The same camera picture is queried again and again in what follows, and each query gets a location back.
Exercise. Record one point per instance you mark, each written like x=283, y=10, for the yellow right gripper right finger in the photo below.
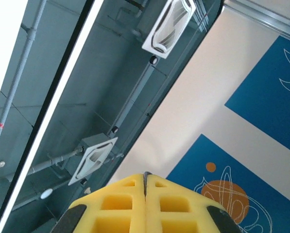
x=178, y=218

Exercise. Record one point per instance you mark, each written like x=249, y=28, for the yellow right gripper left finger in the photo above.
x=115, y=218

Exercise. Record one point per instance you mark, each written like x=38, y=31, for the black ceiling spotlight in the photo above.
x=83, y=181
x=154, y=59
x=114, y=129

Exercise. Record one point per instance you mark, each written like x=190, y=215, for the white ceiling air conditioner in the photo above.
x=93, y=160
x=169, y=29

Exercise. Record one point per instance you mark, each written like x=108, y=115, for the round white ceiling lamp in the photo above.
x=46, y=194

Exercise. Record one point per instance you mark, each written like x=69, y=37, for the short grey ceiling pipe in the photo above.
x=52, y=161

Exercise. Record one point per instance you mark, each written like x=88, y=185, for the grey ceiling track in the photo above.
x=135, y=94

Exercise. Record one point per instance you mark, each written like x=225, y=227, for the round ceiling smoke detector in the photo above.
x=1, y=164

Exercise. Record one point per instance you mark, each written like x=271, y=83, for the white ceiling light strip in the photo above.
x=64, y=80

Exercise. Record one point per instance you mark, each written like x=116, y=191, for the long grey ceiling pipe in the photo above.
x=18, y=72

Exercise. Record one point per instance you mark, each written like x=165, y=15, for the aluminium right corner post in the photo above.
x=268, y=19

